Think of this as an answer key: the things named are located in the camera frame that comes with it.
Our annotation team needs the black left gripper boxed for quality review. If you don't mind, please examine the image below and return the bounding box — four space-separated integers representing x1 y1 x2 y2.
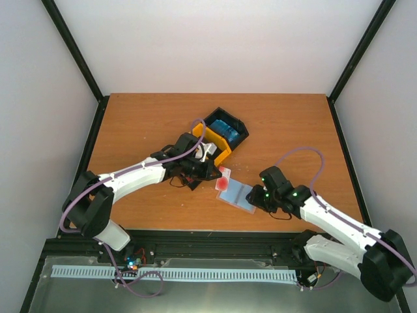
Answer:
182 157 222 181

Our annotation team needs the pink card holder wallet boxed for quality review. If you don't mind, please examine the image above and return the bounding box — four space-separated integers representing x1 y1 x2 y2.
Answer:
216 176 255 214

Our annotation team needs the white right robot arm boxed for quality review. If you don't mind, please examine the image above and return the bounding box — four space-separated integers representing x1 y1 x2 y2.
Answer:
246 166 416 302

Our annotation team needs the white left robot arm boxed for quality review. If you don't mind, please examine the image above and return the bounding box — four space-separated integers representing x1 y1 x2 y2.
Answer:
63 133 221 263

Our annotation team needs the black bin with red cards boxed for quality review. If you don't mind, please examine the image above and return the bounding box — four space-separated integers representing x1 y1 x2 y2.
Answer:
181 177 202 190

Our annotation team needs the stack of blue cards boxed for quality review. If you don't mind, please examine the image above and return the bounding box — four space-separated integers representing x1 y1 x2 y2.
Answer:
209 119 240 143

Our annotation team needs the black bin with blue cards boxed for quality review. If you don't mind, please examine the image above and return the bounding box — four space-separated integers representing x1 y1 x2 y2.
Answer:
204 108 249 151

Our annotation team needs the yellow plastic bin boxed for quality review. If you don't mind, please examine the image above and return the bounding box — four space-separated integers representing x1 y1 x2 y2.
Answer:
201 127 232 167

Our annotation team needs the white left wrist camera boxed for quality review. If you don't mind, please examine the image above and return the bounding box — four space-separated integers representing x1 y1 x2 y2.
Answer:
194 143 217 162

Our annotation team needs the black aluminium frame rail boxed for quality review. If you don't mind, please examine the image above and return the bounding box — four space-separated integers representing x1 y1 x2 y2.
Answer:
20 0 395 312

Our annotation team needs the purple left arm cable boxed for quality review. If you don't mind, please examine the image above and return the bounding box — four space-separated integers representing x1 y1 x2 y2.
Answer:
59 118 207 297

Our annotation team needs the light blue cable duct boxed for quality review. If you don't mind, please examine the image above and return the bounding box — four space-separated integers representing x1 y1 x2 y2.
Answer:
50 265 297 284

